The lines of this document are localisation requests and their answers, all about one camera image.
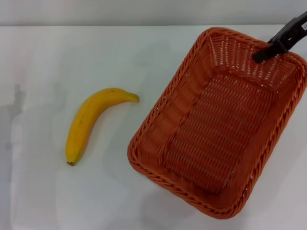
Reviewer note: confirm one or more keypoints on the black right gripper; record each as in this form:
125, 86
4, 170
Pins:
298, 24

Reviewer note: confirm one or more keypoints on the orange woven plastic basket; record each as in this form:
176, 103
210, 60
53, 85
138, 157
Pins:
216, 134

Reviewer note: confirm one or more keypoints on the yellow banana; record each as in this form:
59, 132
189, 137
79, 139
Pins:
82, 122

